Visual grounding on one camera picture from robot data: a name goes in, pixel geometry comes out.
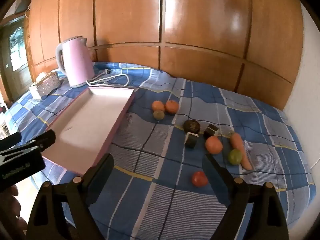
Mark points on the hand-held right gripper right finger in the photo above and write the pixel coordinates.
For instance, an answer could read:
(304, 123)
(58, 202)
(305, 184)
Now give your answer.
(212, 172)

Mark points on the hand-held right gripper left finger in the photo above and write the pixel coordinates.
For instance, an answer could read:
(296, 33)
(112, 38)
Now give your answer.
(100, 171)

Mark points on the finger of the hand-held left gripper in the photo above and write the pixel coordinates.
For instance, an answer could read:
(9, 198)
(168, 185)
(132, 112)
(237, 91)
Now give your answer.
(47, 139)
(10, 140)

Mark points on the red tomato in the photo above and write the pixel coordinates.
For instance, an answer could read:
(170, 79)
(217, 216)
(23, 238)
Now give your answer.
(199, 178)

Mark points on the green round fruit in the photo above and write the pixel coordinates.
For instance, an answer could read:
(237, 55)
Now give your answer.
(234, 156)

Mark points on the smooth orange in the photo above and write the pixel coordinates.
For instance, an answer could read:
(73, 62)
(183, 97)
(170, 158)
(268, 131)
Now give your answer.
(158, 105)
(213, 144)

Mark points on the dark-skinned cut root piece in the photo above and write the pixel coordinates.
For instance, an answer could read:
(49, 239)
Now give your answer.
(211, 130)
(191, 142)

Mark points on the carrot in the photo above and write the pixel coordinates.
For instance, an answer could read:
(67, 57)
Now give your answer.
(237, 142)

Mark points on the pink rectangular tray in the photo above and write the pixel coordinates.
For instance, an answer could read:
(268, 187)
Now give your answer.
(87, 125)

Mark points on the dark round fruit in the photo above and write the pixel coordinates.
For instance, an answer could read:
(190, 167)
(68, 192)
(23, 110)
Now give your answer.
(191, 126)

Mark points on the orange with stem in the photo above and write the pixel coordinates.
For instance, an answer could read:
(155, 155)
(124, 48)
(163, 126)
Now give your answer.
(172, 106)

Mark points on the small pale round fruit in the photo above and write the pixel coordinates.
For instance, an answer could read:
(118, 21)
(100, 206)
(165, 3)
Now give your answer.
(158, 115)

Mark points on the person's left hand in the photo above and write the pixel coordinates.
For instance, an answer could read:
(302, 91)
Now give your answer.
(15, 205)

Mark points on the blue checkered bed sheet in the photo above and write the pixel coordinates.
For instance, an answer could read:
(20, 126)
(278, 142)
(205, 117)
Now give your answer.
(150, 192)

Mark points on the silver patterned tissue box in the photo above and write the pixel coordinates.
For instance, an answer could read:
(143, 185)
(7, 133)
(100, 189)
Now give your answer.
(47, 85)

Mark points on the wooden doorway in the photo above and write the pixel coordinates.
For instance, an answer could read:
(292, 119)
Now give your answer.
(15, 80)

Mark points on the kettle base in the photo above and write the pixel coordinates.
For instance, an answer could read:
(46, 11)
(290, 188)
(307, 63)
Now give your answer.
(75, 85)

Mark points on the pink electric kettle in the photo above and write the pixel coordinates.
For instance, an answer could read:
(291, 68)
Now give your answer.
(77, 62)

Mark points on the wooden wardrobe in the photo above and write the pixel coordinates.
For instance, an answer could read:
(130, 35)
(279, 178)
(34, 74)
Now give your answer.
(200, 17)

